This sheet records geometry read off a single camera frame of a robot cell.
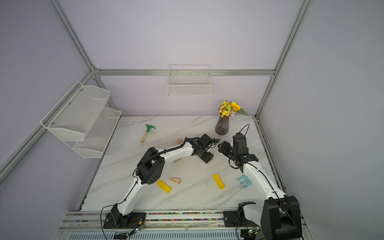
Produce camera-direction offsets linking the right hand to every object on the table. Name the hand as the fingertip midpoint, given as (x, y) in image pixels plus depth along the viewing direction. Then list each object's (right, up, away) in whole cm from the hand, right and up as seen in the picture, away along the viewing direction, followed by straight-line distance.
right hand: (222, 149), depth 87 cm
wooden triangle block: (-28, +3, +17) cm, 33 cm away
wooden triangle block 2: (-24, -2, -20) cm, 32 cm away
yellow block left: (-34, -21, -2) cm, 40 cm away
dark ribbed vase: (+3, +14, +17) cm, 22 cm away
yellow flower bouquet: (+3, +24, +3) cm, 25 cm away
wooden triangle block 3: (-27, -18, -1) cm, 33 cm away
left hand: (-9, -6, +10) cm, 15 cm away
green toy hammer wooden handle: (-53, +6, +20) cm, 57 cm away
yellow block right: (-2, -19, 0) cm, 19 cm away
